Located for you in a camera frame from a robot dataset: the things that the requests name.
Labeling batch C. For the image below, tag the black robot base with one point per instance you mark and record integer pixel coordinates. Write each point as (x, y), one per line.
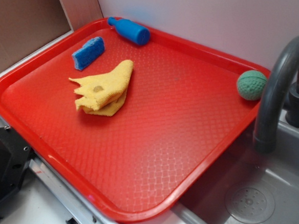
(15, 155)

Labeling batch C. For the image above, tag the blue sponge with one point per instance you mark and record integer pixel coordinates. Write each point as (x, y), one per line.
(89, 52)

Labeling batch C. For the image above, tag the yellow cloth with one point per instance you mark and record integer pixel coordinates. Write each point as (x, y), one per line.
(104, 94)

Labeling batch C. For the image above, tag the blue plastic bottle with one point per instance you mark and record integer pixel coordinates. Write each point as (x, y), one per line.
(130, 30)

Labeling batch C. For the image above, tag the green textured ball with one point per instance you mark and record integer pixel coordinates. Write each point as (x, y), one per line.
(250, 85)

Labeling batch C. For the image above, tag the grey toy sink basin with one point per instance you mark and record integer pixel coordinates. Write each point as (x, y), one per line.
(244, 187)

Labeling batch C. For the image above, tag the grey toy faucet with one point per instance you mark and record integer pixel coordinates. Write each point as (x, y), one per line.
(281, 92)

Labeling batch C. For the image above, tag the brown cardboard panel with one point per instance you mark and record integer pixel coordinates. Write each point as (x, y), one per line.
(28, 25)

